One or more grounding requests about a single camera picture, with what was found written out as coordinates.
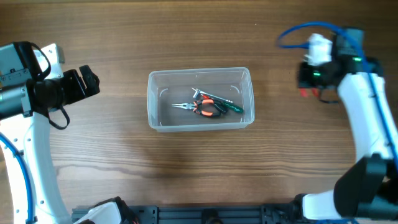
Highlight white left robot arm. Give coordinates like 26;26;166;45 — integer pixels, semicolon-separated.
1;42;100;224

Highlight clear plastic container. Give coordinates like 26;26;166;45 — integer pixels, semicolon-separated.
147;67;255;133

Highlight small silver wrench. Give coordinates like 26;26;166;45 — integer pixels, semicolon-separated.
192;88;233;103

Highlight green handled screwdriver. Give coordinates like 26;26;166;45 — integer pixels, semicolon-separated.
221;100;244;114

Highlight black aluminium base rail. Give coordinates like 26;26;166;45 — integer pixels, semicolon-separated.
72;202;348;224

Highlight black orange screwdriver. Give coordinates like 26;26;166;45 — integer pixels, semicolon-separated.
201;94;228;114

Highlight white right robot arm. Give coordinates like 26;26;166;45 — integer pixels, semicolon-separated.
289;27;397;223

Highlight orange black pliers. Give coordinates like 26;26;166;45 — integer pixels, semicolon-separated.
171;100;222;118

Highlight red handled cutters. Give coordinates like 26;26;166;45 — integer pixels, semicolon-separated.
299;88;320;98

